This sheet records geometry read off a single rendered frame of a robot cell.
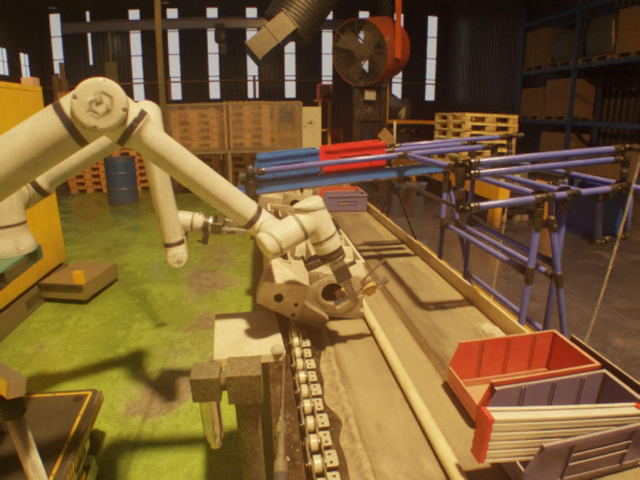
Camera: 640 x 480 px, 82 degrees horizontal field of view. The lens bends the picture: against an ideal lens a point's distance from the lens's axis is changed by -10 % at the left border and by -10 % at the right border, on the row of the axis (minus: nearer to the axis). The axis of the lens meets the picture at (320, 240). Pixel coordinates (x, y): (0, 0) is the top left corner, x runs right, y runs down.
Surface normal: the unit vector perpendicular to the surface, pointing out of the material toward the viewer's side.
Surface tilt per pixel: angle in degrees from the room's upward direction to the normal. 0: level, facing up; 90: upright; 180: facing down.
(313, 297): 90
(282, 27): 90
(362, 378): 0
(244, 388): 90
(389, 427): 0
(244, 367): 0
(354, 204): 92
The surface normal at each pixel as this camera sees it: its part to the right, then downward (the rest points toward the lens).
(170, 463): 0.00, -0.96
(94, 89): 0.44, 0.18
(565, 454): 0.14, 0.32
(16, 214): 0.97, 0.08
